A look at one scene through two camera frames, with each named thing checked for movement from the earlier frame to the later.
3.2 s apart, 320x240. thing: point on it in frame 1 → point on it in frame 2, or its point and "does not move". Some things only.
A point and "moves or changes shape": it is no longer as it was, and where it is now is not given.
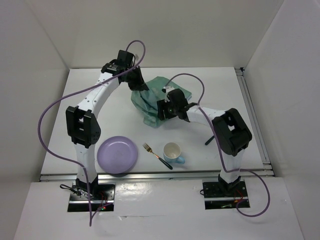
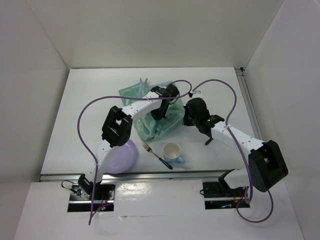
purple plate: x=117 y=155 does not move
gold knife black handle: x=209 y=140 does not move
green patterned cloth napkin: x=146 y=101 moves or changes shape
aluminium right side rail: x=265 y=169 does not move
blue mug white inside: x=171 y=152 does not move
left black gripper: x=139 y=84 → x=158 y=115
